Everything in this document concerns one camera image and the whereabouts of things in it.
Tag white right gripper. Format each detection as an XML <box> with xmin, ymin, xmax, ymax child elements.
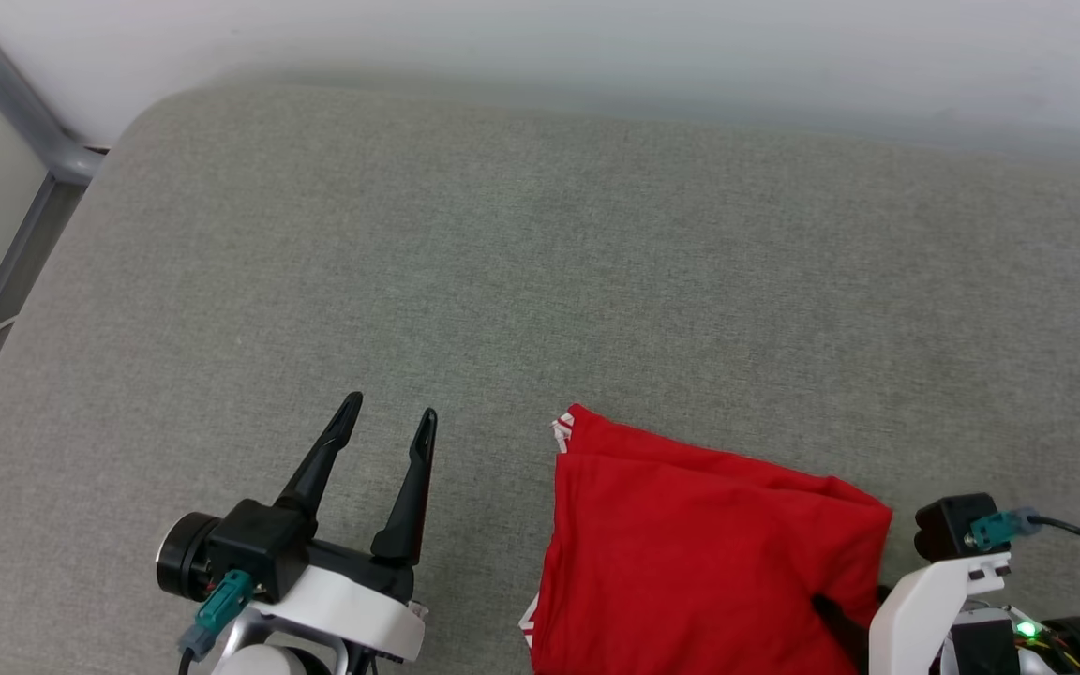
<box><xmin>812</xmin><ymin>552</ymin><xmax>1013</xmax><ymax>675</ymax></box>

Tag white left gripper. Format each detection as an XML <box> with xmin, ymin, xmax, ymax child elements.
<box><xmin>252</xmin><ymin>391</ymin><xmax>440</xmax><ymax>664</ymax></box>

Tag red shorts with white stripes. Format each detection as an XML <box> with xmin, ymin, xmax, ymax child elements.
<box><xmin>518</xmin><ymin>403</ymin><xmax>895</xmax><ymax>675</ymax></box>

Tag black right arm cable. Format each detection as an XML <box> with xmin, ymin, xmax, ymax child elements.
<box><xmin>966</xmin><ymin>508</ymin><xmax>1080</xmax><ymax>571</ymax></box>

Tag grey metal frame rail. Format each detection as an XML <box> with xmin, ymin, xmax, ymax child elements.
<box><xmin>0</xmin><ymin>0</ymin><xmax>110</xmax><ymax>453</ymax></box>

